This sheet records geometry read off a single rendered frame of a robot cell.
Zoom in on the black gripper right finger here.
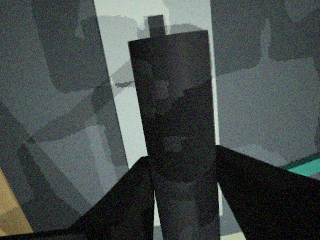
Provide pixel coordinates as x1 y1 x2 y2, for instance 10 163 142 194
216 145 320 240

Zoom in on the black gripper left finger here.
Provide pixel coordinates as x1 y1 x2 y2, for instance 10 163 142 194
0 156 155 240

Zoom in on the teal flat trowel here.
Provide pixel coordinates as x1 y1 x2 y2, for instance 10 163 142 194
281 154 320 177

